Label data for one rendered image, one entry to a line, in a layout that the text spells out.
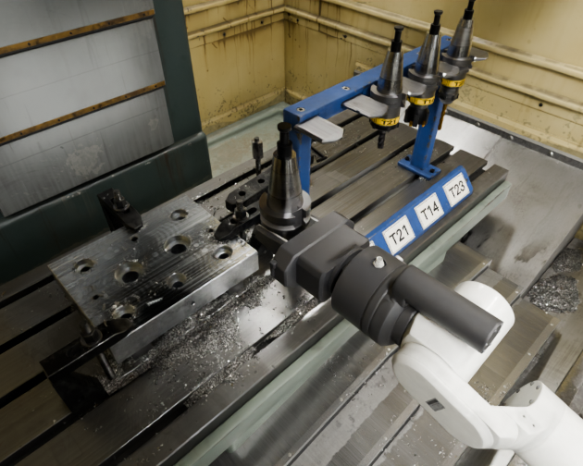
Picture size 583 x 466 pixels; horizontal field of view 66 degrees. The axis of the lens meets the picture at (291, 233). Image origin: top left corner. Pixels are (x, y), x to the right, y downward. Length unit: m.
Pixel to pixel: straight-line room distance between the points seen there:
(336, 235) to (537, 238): 0.89
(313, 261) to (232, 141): 1.44
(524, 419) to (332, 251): 0.24
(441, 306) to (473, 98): 1.17
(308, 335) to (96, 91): 0.72
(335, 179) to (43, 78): 0.68
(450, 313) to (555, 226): 0.97
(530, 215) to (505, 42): 0.48
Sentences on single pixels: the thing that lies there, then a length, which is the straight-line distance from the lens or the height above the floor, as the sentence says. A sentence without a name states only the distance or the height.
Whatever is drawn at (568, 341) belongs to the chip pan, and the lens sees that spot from 1.26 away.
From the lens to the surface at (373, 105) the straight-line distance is 0.78.
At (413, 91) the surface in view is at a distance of 0.84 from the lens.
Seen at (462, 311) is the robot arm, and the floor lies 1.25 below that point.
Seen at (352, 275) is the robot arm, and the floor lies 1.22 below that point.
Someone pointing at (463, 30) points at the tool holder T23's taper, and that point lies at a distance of 0.97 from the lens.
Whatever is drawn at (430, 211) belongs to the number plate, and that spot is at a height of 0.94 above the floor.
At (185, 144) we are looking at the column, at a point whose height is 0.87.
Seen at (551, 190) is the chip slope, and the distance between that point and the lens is 1.43.
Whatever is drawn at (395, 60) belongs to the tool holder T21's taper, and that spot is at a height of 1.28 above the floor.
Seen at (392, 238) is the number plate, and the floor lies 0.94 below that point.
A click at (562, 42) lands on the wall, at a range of 1.41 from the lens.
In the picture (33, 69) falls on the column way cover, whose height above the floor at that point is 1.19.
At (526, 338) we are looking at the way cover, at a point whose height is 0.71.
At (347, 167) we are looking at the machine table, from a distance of 1.18.
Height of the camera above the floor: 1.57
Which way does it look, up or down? 43 degrees down
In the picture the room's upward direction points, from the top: straight up
